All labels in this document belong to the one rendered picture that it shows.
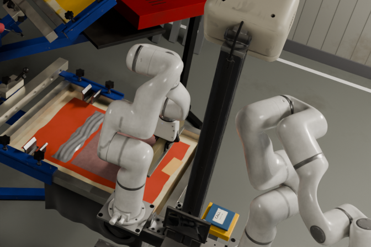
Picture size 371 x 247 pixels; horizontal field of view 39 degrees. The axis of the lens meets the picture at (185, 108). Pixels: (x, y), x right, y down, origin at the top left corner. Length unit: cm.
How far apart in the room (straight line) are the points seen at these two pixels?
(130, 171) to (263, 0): 68
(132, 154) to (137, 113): 13
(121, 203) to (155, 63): 49
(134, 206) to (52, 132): 74
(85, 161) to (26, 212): 112
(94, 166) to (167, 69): 81
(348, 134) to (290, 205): 284
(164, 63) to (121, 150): 30
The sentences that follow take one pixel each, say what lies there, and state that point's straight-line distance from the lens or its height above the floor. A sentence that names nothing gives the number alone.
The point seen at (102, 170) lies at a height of 96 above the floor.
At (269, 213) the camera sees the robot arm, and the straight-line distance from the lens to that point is 155.
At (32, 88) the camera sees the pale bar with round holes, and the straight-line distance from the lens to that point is 247.
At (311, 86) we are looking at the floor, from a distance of 477.
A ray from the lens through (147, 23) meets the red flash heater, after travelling 301.
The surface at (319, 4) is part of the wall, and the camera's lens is 493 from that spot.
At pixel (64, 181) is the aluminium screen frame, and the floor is 99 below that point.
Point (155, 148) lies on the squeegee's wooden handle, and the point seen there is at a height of 115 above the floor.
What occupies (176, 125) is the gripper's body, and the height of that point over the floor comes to 124.
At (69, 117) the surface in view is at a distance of 244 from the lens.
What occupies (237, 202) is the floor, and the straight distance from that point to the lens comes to 351.
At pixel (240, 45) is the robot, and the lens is 126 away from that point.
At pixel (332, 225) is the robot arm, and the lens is 134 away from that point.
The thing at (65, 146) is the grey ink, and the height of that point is 96.
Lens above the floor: 256
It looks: 38 degrees down
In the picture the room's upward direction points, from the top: 12 degrees clockwise
